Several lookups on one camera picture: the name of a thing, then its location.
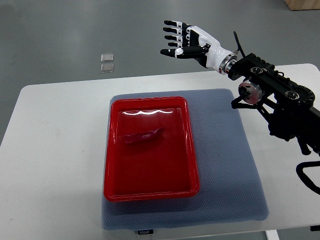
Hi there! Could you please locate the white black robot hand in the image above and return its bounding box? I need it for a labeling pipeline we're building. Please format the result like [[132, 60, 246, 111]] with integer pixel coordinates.
[[160, 20, 237, 75]]

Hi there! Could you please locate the red chili pepper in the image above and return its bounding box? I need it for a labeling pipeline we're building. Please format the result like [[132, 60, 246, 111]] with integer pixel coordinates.
[[122, 126, 164, 144]]

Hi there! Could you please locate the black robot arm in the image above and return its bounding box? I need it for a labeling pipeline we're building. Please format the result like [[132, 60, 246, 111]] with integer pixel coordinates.
[[160, 20, 320, 155]]

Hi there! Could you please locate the red plastic tray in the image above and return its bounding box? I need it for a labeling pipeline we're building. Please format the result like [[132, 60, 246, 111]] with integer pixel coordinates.
[[103, 96, 200, 202]]

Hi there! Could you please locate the upper metal floor plate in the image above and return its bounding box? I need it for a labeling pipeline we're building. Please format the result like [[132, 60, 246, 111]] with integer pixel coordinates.
[[100, 53, 114, 63]]

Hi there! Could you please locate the wooden box corner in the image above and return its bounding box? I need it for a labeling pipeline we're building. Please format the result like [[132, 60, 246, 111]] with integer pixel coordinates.
[[284, 0, 320, 11]]

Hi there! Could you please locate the grey textured mat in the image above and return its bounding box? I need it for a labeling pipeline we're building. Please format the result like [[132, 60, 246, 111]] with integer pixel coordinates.
[[101, 89, 269, 231]]

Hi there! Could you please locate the black cable loop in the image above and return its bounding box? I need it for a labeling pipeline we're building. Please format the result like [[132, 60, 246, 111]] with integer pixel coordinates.
[[295, 161, 320, 196]]

